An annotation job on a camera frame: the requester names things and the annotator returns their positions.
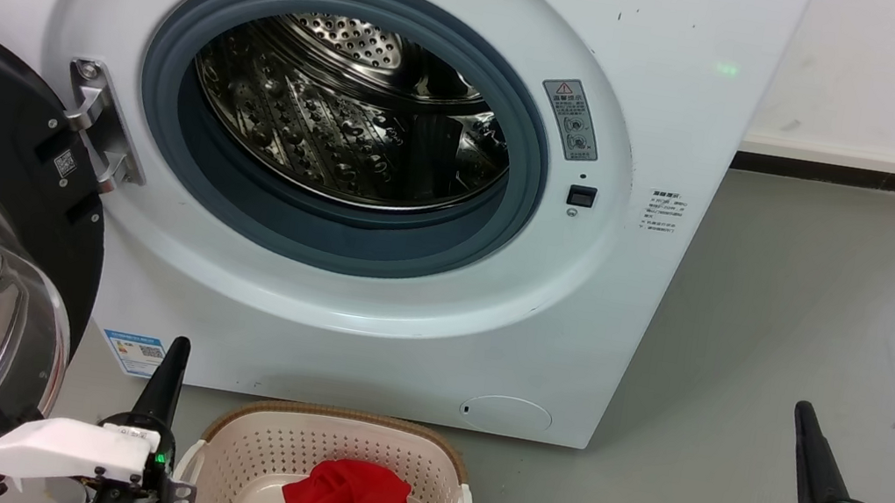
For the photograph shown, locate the metal door hinge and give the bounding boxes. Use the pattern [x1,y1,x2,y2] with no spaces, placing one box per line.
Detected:
[52,56,163,200]

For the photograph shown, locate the white and black wall baseboard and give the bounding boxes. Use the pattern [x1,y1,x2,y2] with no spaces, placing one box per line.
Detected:
[731,125,895,193]

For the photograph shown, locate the round white filter cover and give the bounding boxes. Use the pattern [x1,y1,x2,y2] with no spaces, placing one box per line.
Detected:
[458,390,556,442]

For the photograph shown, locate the grey warning sticker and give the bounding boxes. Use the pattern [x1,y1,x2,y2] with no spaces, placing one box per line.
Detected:
[532,75,610,166]

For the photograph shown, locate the white front-load washing machine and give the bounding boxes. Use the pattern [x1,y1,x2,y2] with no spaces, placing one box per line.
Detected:
[0,0,813,474]

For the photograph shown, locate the grey rubber door gasket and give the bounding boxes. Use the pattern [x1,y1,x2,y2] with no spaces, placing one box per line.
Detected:
[117,0,574,303]

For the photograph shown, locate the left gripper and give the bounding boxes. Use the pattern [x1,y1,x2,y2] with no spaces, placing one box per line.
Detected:
[83,326,220,503]

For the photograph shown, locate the cream plastic laundry basket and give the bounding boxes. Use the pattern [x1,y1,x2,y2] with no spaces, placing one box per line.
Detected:
[172,386,488,503]

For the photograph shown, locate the blue energy label sticker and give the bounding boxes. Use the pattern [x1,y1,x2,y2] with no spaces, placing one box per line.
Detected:
[98,328,169,381]

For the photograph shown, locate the small printed text sticker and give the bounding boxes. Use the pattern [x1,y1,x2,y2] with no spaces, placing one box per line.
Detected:
[639,187,690,238]

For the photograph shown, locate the black door latch socket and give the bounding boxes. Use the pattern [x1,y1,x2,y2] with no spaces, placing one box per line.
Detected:
[565,183,598,211]

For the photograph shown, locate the stainless steel washing machine drum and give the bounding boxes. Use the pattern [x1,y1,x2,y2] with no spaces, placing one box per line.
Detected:
[176,0,529,227]

